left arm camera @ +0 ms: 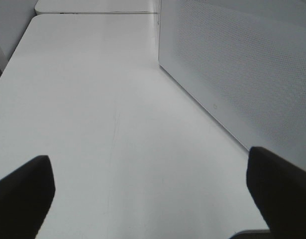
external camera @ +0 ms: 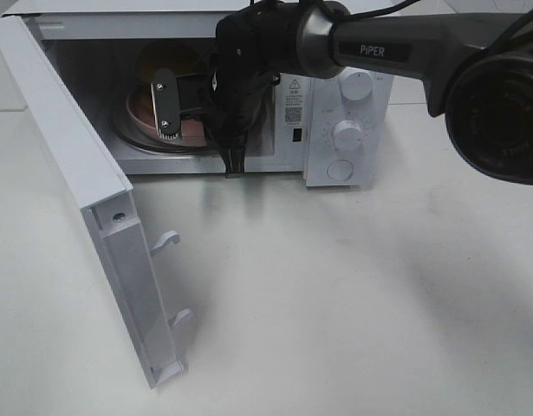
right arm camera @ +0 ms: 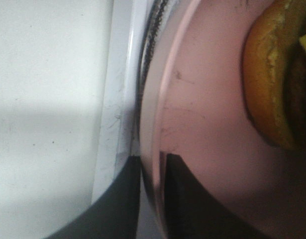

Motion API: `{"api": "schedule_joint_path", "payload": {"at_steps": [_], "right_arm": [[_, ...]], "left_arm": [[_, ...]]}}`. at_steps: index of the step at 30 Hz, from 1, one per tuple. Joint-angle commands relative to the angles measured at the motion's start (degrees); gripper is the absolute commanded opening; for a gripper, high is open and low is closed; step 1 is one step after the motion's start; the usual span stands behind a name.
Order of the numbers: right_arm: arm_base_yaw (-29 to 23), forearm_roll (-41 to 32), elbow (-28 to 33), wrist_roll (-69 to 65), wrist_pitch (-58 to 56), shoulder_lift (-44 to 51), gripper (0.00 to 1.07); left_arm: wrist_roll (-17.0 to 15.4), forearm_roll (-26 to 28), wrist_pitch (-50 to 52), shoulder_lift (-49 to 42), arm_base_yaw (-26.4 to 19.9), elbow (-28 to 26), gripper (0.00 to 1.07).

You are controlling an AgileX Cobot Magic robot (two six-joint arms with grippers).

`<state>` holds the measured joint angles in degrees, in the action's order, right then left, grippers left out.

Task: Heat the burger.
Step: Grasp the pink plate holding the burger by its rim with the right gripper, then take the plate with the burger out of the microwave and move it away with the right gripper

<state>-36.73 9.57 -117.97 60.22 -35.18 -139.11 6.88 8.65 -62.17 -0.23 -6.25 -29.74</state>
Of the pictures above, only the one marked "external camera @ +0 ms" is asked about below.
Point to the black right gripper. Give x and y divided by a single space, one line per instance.
231 101

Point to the pink round plate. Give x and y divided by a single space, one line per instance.
139 111

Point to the round white door button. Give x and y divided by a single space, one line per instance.
340 170

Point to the toy hamburger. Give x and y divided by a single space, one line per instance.
175 56

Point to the white round knob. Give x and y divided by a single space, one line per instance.
356 85
347 135

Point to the white microwave door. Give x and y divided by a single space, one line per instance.
104 197

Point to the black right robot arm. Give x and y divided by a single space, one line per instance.
476 70

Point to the warning label with QR code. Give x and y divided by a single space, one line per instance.
292 92

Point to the glass microwave turntable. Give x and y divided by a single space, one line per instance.
257 145

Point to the white microwave oven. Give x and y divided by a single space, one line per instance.
85 67

